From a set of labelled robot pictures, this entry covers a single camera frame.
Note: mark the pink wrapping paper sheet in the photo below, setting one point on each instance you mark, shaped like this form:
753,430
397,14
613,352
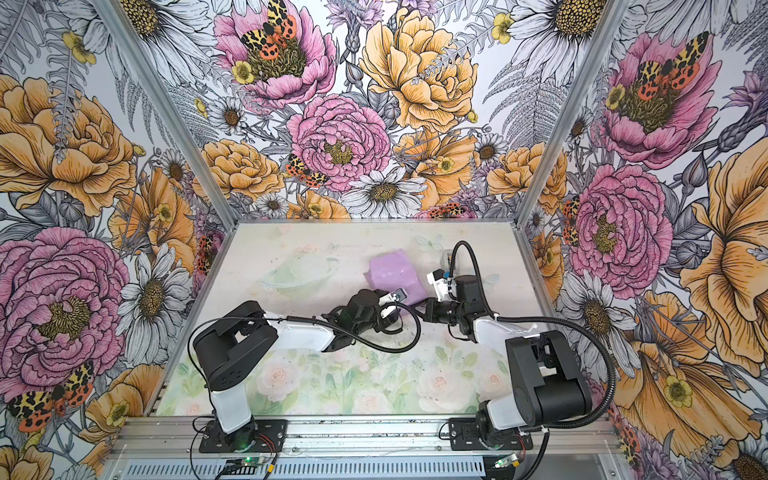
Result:
393,271

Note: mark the left aluminium corner post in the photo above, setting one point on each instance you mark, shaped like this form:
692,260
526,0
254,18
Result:
119,26

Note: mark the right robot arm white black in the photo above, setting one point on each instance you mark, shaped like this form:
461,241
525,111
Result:
546,384

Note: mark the white vented cable duct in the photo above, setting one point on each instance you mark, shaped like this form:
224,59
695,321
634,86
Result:
456,467

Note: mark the wrist white camera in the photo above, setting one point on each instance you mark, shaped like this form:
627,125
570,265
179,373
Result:
397,296
441,282

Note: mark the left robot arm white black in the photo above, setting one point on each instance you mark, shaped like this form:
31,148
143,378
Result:
230,347

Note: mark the right aluminium corner post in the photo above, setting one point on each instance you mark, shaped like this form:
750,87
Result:
599,48

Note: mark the aluminium corner post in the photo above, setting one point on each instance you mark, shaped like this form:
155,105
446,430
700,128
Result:
599,48
119,26

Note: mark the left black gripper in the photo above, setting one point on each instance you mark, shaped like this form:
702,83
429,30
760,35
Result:
386,322

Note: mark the aluminium front rail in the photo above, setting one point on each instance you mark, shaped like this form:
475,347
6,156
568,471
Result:
306,436

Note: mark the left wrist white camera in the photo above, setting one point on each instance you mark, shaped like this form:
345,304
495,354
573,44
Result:
397,296

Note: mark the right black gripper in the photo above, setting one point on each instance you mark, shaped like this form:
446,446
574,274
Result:
430,310

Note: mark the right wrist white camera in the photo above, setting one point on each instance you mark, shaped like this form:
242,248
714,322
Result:
441,282

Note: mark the white tape dispenser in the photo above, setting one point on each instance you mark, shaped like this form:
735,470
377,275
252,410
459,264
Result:
447,261

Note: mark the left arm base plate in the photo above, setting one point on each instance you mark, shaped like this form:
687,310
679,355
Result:
257,436

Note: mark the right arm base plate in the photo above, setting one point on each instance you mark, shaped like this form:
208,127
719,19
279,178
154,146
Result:
465,434

